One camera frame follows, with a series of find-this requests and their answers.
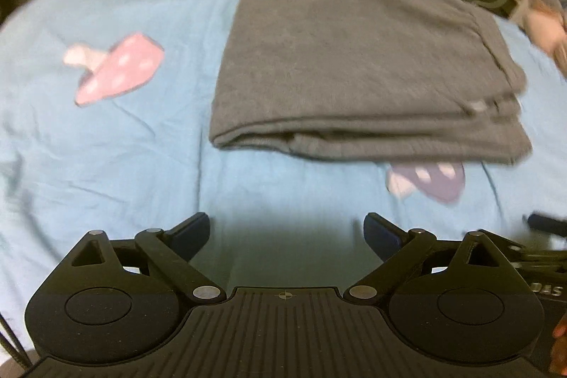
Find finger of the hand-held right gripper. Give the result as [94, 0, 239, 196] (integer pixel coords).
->
[479, 229, 567, 270]
[526, 212, 567, 239]

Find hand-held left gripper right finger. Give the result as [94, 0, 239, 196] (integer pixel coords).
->
[343, 212, 512, 310]

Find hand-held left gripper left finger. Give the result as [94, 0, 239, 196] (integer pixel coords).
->
[71, 212, 228, 310]

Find grey pants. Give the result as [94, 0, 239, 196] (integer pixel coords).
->
[208, 0, 533, 166]

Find person's right hand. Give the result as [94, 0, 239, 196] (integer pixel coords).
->
[552, 314, 567, 365]

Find blue mushroom print bedsheet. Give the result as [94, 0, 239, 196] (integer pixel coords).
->
[0, 0, 567, 361]

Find beige plush toy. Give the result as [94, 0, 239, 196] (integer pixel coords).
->
[509, 0, 567, 75]

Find black cable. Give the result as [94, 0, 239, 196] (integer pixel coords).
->
[0, 307, 33, 375]

